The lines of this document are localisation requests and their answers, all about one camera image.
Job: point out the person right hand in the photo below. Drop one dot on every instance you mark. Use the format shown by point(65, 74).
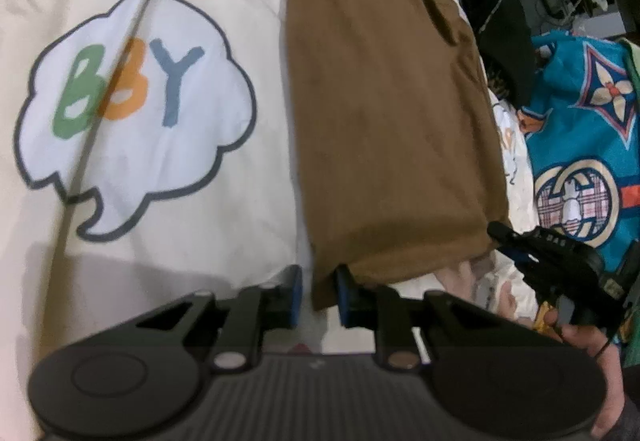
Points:
point(592, 341)

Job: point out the white bear print duvet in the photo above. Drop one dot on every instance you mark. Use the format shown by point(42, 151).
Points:
point(146, 152)

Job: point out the blue patterned cloth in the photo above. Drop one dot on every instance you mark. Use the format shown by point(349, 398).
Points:
point(582, 133)

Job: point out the brown t-shirt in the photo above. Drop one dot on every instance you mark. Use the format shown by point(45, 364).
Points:
point(397, 148)

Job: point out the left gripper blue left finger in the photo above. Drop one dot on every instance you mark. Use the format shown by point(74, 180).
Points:
point(244, 321)

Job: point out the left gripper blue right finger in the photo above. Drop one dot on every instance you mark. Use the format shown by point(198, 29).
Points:
point(379, 309)

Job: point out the black garment right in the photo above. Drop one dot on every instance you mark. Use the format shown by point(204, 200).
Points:
point(505, 44)

